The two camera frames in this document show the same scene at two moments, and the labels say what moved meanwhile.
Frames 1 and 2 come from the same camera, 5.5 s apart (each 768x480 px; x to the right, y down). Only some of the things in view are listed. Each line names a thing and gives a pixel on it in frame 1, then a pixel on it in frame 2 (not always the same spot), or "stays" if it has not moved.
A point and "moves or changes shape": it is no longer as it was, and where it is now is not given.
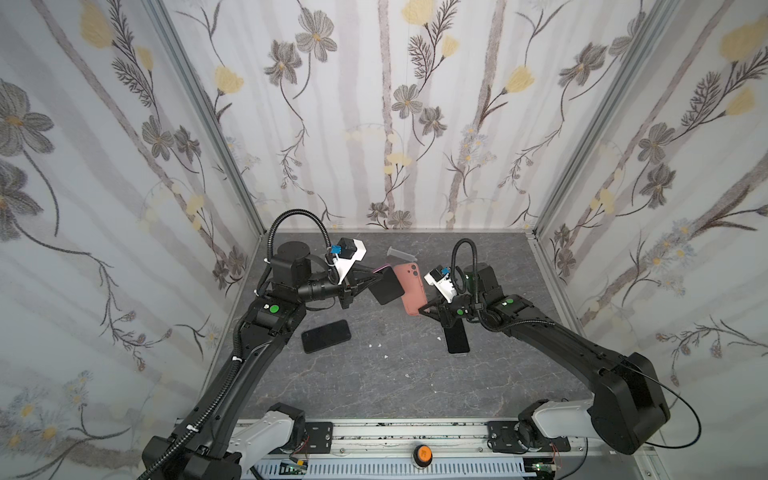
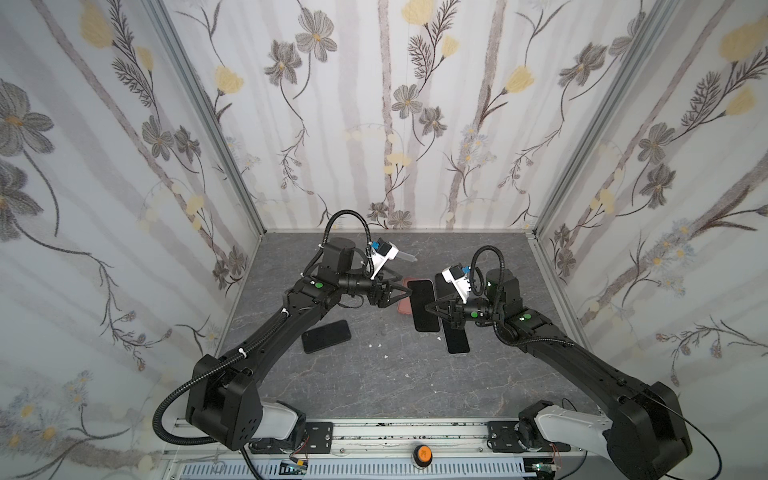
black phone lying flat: x=326 y=335 stays
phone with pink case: x=387 y=287 moves or changes shape
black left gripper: x=345 y=289 to x=377 y=288
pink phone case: x=412 y=287 moves or changes shape
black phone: x=456 y=338 stays
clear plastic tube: x=399 y=254 stays
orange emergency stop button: x=422 y=455 stays
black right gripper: x=450 y=311 stays
